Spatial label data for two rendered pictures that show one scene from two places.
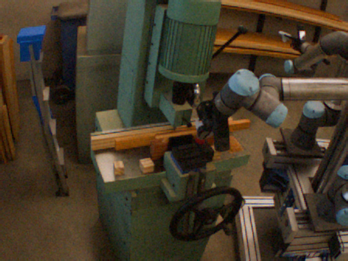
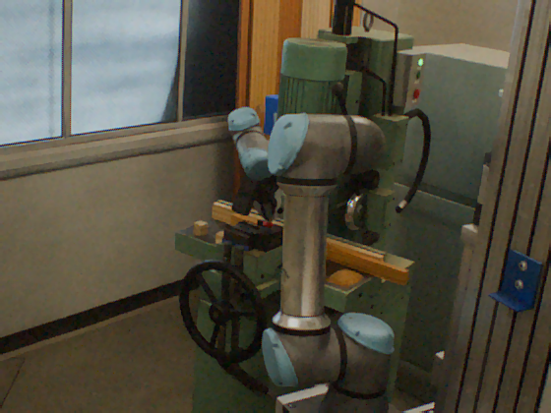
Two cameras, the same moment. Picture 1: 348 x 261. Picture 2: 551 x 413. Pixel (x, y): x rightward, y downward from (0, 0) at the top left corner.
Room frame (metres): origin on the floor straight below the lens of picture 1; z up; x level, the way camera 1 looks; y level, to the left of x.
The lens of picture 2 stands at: (0.02, -1.90, 1.78)
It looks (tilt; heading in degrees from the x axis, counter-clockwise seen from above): 19 degrees down; 62
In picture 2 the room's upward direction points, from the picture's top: 5 degrees clockwise
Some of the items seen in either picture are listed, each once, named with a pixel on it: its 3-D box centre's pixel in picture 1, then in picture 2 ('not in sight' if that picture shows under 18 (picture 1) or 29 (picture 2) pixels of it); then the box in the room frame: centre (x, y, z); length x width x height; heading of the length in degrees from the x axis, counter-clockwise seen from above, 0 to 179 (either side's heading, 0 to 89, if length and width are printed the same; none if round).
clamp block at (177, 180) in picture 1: (189, 170); (250, 258); (0.93, -0.07, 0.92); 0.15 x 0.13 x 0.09; 119
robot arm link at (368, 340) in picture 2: (346, 183); (360, 350); (0.88, -0.72, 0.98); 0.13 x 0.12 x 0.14; 170
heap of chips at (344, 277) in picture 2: (231, 142); (345, 275); (1.14, -0.24, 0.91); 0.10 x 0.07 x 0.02; 29
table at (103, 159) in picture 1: (177, 164); (266, 264); (1.01, -0.03, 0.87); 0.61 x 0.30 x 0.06; 119
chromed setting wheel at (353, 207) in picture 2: (191, 93); (357, 209); (1.29, -0.05, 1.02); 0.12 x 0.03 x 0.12; 29
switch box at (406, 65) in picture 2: not in sight; (407, 78); (1.46, 0.03, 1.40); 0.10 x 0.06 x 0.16; 29
